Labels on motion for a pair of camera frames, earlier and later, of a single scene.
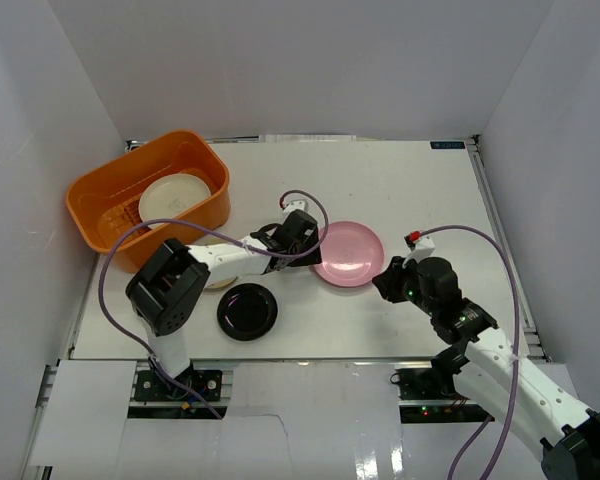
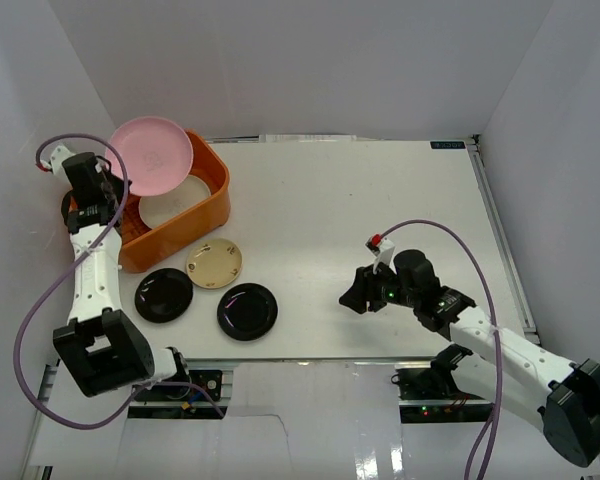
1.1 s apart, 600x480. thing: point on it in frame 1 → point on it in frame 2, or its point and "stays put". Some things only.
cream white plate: (167, 195) stays put
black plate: (247, 311) stays put
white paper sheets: (307, 137) stays put
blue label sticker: (447, 144) stays put
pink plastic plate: (352, 254) → (158, 154)
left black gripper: (309, 248) → (112, 195)
